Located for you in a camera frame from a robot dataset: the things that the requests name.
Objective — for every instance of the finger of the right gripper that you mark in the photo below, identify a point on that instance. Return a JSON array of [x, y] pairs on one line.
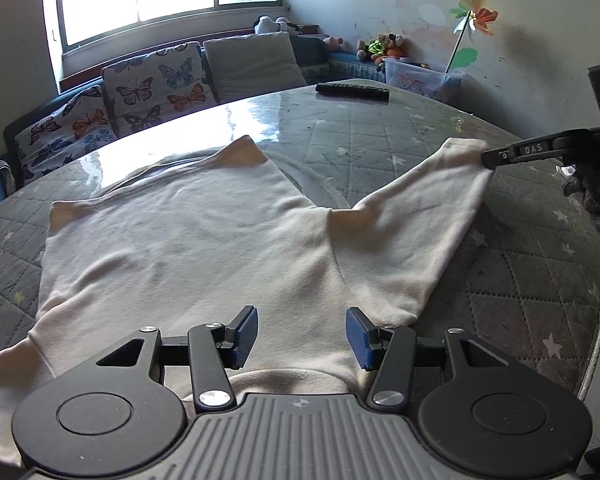
[[553, 145]]

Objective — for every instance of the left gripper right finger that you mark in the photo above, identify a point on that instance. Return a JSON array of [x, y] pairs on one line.
[[476, 409]]

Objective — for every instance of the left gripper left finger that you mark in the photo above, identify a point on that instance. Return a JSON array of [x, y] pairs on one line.
[[112, 414]]

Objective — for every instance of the cream long-sleeve shirt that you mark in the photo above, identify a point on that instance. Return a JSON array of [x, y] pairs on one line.
[[200, 241]]

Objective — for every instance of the grey quilted star tablecloth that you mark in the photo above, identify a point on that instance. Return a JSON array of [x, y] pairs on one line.
[[525, 278]]

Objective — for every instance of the clear plastic storage box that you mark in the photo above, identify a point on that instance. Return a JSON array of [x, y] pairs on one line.
[[439, 86]]

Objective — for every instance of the colourful paper pinwheel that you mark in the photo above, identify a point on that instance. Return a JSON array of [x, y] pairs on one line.
[[472, 16]]

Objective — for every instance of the black remote control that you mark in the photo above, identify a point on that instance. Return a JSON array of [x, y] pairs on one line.
[[353, 91]]

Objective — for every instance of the plush toy pile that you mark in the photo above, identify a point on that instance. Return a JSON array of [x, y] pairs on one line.
[[385, 45]]

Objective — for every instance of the pink plush toy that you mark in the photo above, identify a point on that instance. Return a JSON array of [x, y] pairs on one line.
[[333, 44]]

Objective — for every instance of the dark blue sofa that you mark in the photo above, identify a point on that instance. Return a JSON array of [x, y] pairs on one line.
[[315, 62]]

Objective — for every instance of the grey blanket on sofa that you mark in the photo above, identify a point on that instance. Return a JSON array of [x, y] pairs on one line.
[[8, 180]]

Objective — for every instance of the left butterfly cushion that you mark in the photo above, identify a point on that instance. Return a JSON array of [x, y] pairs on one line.
[[79, 127]]

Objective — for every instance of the butterfly cushion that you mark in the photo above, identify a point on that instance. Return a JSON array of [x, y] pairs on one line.
[[150, 89], [79, 127]]

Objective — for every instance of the white plush toy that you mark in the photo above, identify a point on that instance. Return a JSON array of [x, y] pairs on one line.
[[266, 25]]

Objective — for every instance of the plain beige cushion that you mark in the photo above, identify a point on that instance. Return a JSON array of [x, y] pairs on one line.
[[252, 65]]

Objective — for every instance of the middle butterfly cushion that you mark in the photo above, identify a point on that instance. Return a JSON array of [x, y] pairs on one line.
[[150, 89]]

